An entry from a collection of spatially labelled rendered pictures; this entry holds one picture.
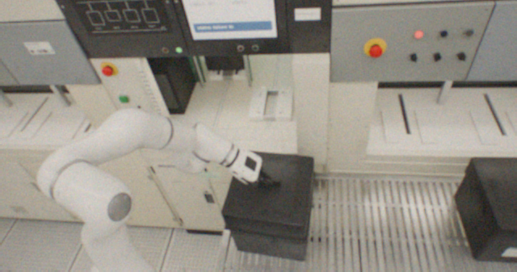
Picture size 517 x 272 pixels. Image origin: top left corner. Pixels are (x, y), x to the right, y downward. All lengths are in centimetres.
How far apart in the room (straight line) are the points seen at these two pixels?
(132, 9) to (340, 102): 79
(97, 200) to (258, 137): 103
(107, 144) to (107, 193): 11
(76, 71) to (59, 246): 157
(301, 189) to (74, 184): 73
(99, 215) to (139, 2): 71
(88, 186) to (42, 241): 216
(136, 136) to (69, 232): 207
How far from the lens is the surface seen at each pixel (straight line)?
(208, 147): 111
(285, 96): 179
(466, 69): 132
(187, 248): 241
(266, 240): 133
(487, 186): 143
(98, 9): 130
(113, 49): 138
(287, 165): 130
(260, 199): 122
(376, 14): 113
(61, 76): 158
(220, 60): 192
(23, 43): 156
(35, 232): 300
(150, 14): 123
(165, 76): 171
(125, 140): 81
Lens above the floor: 209
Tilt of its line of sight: 46 degrees down
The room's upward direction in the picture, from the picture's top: 9 degrees counter-clockwise
